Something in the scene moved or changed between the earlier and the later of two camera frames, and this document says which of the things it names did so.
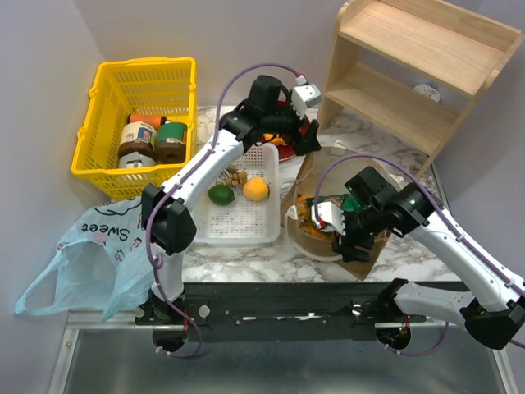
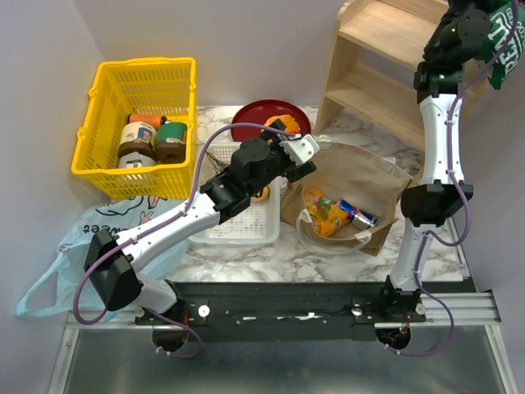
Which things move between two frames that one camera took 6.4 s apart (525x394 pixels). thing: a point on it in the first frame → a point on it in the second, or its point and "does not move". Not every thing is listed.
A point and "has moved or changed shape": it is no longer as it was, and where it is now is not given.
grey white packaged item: [134, 159] does not move
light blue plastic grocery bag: [105, 261] does not move
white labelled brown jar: [137, 136] does not move
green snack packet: [349, 203] → [507, 30]
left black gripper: [302, 144] → [293, 173]
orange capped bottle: [154, 120] does not move
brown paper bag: [312, 204] has moved or changed shape
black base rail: [272, 311] does not move
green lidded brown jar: [171, 143] does not move
